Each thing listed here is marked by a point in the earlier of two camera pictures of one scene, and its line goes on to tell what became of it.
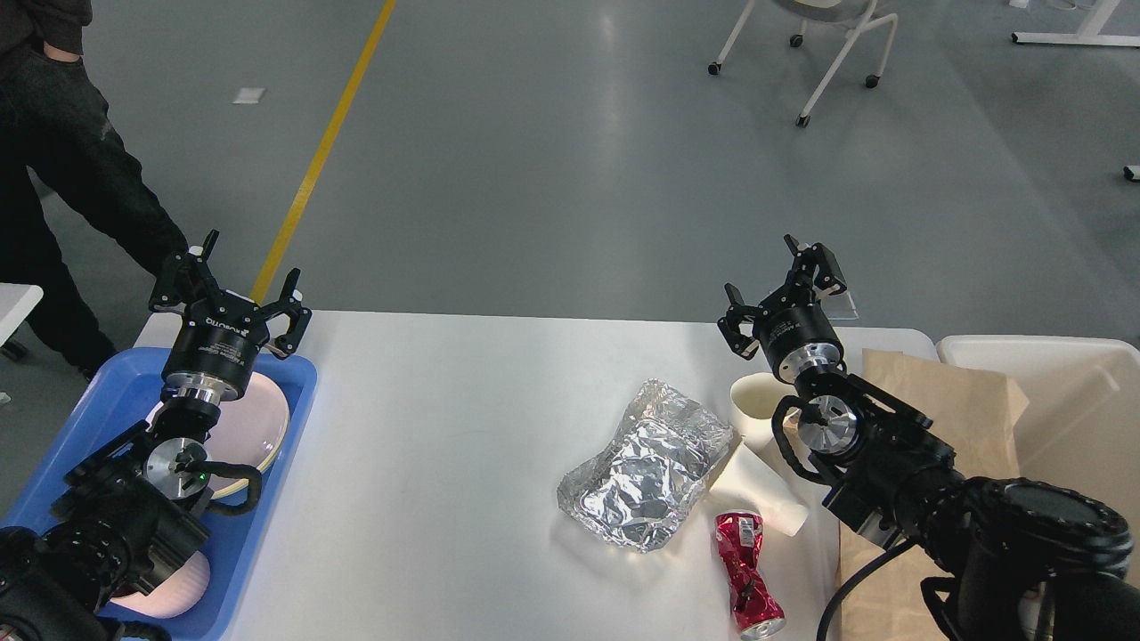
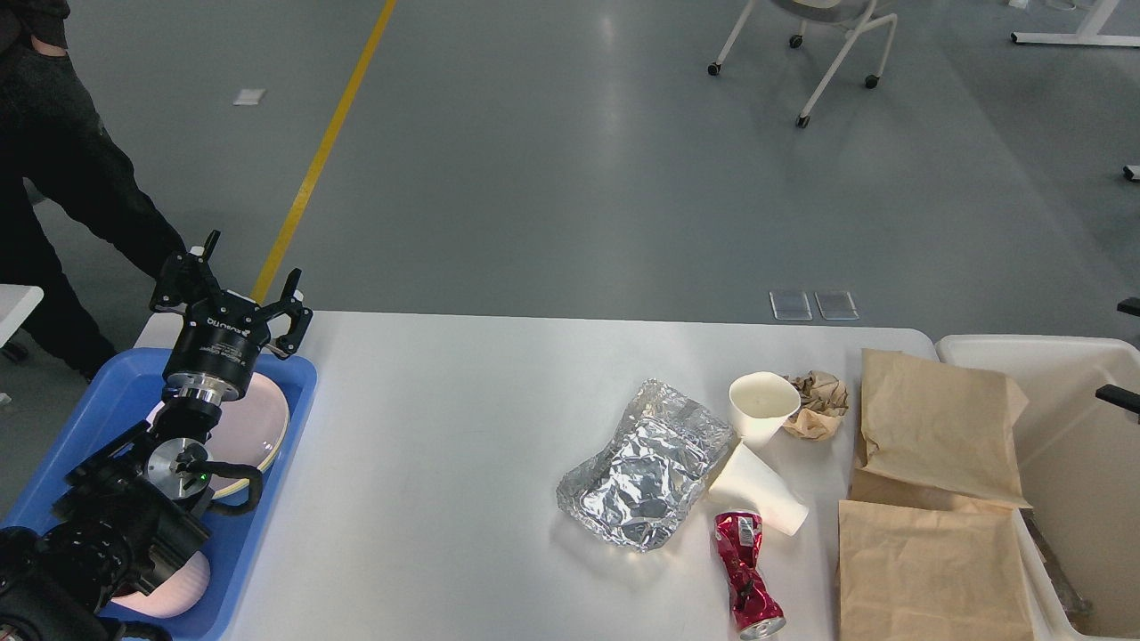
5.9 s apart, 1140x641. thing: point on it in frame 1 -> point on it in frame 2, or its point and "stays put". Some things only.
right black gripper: (793, 330) -> (1119, 396)
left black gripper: (213, 350) stays put
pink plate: (251, 429) stays put
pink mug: (182, 589) stays put
